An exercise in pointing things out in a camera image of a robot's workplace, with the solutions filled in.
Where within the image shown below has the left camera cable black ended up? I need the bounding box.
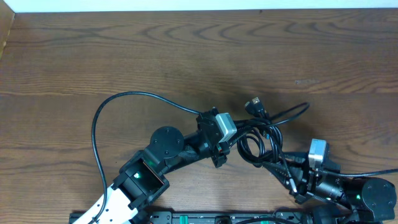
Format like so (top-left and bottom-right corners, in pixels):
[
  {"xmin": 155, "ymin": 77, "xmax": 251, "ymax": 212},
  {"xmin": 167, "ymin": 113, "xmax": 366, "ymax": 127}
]
[{"xmin": 88, "ymin": 91, "xmax": 201, "ymax": 224}]

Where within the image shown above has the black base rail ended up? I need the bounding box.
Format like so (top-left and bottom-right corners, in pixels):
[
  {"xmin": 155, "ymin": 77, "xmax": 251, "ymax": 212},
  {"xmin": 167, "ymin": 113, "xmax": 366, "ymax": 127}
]
[{"xmin": 144, "ymin": 211, "xmax": 313, "ymax": 224}]

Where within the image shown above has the short black USB cable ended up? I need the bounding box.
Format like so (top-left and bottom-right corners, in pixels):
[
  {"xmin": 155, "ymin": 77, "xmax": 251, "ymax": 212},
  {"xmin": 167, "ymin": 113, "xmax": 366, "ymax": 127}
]
[{"xmin": 236, "ymin": 101, "xmax": 311, "ymax": 131}]

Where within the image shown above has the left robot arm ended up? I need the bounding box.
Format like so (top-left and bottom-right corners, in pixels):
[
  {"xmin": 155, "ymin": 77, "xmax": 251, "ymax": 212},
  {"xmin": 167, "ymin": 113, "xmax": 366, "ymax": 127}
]
[{"xmin": 74, "ymin": 108, "xmax": 237, "ymax": 224}]

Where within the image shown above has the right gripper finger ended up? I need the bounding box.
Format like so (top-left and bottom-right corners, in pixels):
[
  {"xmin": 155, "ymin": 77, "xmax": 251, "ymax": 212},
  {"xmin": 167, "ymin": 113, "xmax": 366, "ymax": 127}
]
[
  {"xmin": 281, "ymin": 152, "xmax": 308, "ymax": 165},
  {"xmin": 262, "ymin": 161, "xmax": 307, "ymax": 190}
]

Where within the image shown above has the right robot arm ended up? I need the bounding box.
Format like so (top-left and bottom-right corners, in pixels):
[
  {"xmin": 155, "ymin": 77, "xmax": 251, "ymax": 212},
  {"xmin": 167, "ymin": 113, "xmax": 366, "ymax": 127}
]
[{"xmin": 263, "ymin": 152, "xmax": 397, "ymax": 223}]

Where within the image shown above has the right camera cable black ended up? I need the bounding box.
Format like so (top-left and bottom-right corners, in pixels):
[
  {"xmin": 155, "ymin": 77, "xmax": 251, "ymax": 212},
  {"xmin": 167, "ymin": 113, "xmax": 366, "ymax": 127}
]
[{"xmin": 322, "ymin": 169, "xmax": 398, "ymax": 178}]

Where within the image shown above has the camera cable black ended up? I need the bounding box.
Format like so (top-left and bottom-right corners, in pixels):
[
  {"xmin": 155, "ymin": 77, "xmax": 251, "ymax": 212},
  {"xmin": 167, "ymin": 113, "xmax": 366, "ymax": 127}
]
[
  {"xmin": 322, "ymin": 169, "xmax": 398, "ymax": 178},
  {"xmin": 88, "ymin": 91, "xmax": 201, "ymax": 224}
]

